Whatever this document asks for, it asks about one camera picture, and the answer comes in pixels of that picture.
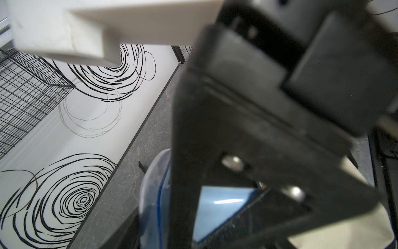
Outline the black wire basket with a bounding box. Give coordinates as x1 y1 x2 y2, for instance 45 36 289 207
1 48 76 157

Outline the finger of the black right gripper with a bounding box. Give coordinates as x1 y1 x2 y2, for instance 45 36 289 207
168 70 379 249

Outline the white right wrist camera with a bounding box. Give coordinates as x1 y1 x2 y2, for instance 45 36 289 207
6 1 223 66

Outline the cream canvas backpack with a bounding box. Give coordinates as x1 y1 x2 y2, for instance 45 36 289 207
285 155 396 249

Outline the light blue pencil sharpener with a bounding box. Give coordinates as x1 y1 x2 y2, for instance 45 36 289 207
138 149 261 249

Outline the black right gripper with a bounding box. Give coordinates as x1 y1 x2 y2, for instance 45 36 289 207
186 1 398 155

